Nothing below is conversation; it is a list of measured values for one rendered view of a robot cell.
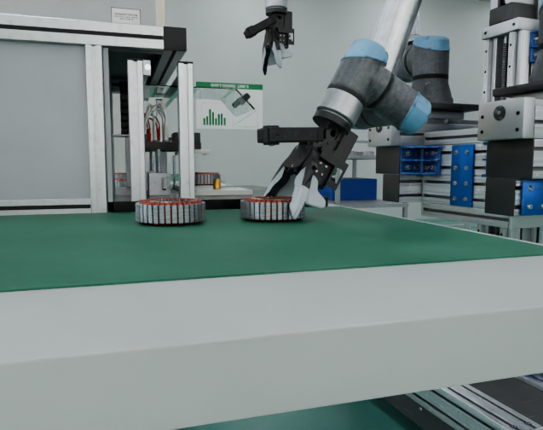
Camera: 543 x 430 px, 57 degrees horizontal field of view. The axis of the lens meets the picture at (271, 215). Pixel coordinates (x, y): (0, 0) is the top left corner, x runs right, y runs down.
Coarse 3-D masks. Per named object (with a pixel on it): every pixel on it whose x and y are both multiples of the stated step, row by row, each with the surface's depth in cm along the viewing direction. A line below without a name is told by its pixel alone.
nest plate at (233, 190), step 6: (198, 192) 117; (204, 192) 118; (210, 192) 118; (216, 192) 119; (222, 192) 119; (228, 192) 119; (234, 192) 120; (240, 192) 120; (246, 192) 121; (252, 192) 121
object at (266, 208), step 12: (240, 204) 85; (252, 204) 82; (264, 204) 81; (276, 204) 81; (288, 204) 81; (240, 216) 85; (252, 216) 82; (264, 216) 81; (276, 216) 82; (288, 216) 82; (300, 216) 83
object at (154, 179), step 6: (150, 174) 117; (156, 174) 118; (162, 174) 118; (168, 174) 119; (150, 180) 118; (156, 180) 118; (168, 180) 119; (150, 186) 118; (156, 186) 118; (168, 186) 119; (150, 192) 118; (156, 192) 118; (162, 192) 119; (168, 192) 119
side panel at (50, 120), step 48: (0, 48) 91; (48, 48) 93; (96, 48) 95; (0, 96) 92; (48, 96) 94; (96, 96) 96; (0, 144) 93; (48, 144) 95; (96, 144) 97; (0, 192) 93; (48, 192) 96; (96, 192) 98
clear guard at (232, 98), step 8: (152, 88) 142; (160, 88) 142; (168, 88) 142; (200, 88) 143; (208, 88) 143; (216, 88) 144; (224, 88) 145; (232, 88) 145; (152, 96) 160; (160, 96) 160; (176, 96) 160; (200, 96) 160; (208, 96) 160; (216, 96) 160; (224, 96) 160; (232, 96) 154; (240, 96) 147; (224, 104) 168; (232, 104) 161; (240, 104) 154; (248, 104) 148; (232, 112) 169; (240, 112) 161
